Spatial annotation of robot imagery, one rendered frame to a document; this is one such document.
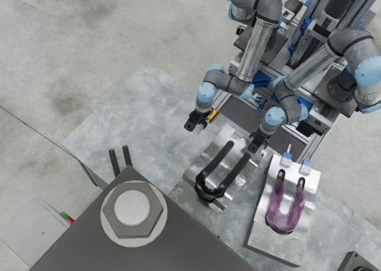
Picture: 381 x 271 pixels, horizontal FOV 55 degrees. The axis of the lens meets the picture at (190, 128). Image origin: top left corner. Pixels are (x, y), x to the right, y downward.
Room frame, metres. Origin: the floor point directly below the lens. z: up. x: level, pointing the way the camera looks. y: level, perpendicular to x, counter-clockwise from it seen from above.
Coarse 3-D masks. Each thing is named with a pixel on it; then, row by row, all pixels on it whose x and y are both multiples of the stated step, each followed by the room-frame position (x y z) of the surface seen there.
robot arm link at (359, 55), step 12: (348, 48) 0.90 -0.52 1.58; (360, 48) 0.89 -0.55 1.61; (372, 48) 0.88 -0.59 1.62; (348, 60) 0.87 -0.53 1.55; (360, 60) 0.84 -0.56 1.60; (372, 60) 0.84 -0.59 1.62; (360, 72) 0.81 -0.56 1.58; (372, 72) 0.80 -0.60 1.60; (360, 84) 0.79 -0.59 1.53; (372, 84) 0.81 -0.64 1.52; (360, 96) 0.91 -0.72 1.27; (372, 96) 0.89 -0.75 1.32; (360, 108) 0.90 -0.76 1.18; (372, 108) 0.88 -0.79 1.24
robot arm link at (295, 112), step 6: (288, 96) 0.86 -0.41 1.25; (294, 96) 0.87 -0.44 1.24; (282, 102) 0.84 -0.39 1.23; (288, 102) 0.83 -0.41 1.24; (294, 102) 0.84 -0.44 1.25; (282, 108) 0.80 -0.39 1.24; (288, 108) 0.80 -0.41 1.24; (294, 108) 0.81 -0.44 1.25; (300, 108) 0.81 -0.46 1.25; (306, 108) 0.82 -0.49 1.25; (288, 114) 0.77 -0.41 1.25; (294, 114) 0.78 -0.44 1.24; (300, 114) 0.79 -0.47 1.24; (306, 114) 0.79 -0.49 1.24; (288, 120) 0.75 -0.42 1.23; (294, 120) 0.76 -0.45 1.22; (300, 120) 0.78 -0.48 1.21
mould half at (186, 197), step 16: (224, 128) 0.82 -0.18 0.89; (224, 144) 0.73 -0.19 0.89; (240, 144) 0.75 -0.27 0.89; (208, 160) 0.63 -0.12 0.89; (224, 160) 0.65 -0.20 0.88; (256, 160) 0.67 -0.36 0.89; (192, 176) 0.52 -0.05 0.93; (208, 176) 0.53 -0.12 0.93; (224, 176) 0.56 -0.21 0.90; (240, 176) 0.58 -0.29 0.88; (176, 192) 0.45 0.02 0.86; (192, 192) 0.46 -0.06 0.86; (192, 208) 0.38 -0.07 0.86; (208, 208) 0.40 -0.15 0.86; (224, 208) 0.40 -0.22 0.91; (208, 224) 0.32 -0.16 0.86
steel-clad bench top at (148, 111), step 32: (128, 96) 0.96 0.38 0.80; (160, 96) 1.00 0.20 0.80; (192, 96) 1.03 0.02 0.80; (96, 128) 0.74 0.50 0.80; (128, 128) 0.77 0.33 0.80; (160, 128) 0.80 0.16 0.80; (96, 160) 0.56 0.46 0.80; (160, 160) 0.62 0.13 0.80; (256, 192) 0.53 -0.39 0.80; (320, 192) 0.59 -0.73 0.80; (224, 224) 0.34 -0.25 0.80; (320, 224) 0.42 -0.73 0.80; (352, 224) 0.45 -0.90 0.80; (256, 256) 0.22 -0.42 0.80; (320, 256) 0.27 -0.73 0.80
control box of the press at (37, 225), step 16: (32, 208) 0.17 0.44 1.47; (48, 208) 0.18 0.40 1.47; (16, 224) 0.12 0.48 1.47; (32, 224) 0.12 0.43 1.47; (48, 224) 0.13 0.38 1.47; (64, 224) 0.14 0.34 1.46; (16, 240) 0.07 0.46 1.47; (32, 240) 0.08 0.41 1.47; (48, 240) 0.08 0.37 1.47; (32, 256) 0.03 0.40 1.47
